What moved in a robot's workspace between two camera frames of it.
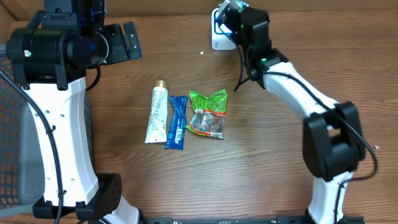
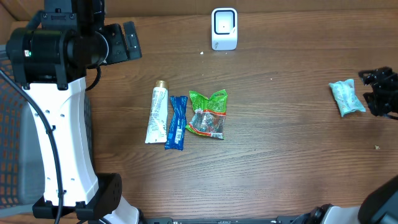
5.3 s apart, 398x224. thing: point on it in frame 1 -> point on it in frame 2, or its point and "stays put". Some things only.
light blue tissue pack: [240, 4] -> [344, 94]
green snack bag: [209, 115] stays put
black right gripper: [235, 35] -> [379, 77]
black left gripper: [122, 51] stays put
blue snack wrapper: [175, 139] stays put
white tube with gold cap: [157, 125] stays put
